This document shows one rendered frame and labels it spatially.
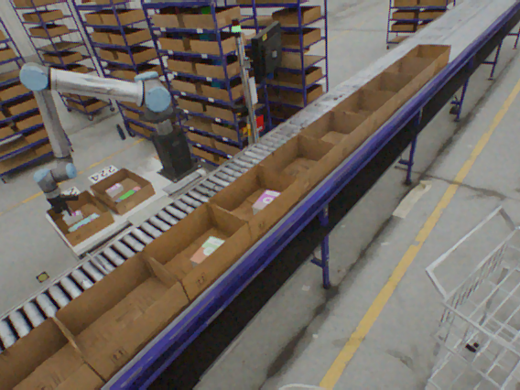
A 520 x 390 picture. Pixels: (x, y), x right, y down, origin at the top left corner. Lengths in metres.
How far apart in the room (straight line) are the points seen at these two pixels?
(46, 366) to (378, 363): 1.69
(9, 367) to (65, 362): 0.17
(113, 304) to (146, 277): 0.18
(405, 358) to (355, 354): 0.28
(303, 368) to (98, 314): 1.23
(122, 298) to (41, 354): 0.34
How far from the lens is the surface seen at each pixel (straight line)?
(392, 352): 2.33
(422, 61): 3.39
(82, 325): 1.64
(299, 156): 2.22
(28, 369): 1.66
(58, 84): 2.10
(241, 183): 1.84
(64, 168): 2.32
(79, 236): 2.30
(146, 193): 2.40
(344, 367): 2.26
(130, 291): 1.66
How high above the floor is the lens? 2.05
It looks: 37 degrees down
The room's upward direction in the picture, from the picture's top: 10 degrees counter-clockwise
